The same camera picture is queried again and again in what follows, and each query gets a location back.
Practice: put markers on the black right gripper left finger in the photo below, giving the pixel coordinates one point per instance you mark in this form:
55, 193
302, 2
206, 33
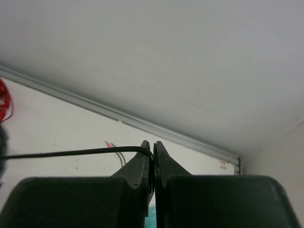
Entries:
118, 201

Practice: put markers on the black over-ear headphones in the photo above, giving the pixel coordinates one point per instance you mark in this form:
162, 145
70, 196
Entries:
3, 151

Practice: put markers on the red headphones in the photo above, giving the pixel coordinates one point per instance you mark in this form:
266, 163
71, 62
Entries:
6, 103

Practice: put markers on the aluminium table frame rail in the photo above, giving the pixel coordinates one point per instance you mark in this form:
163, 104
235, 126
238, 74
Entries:
120, 116

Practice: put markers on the teal cat-ear headphones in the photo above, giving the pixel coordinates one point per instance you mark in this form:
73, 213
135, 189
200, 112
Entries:
151, 220

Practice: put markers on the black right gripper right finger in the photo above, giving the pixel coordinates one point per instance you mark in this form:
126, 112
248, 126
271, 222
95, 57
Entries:
184, 200

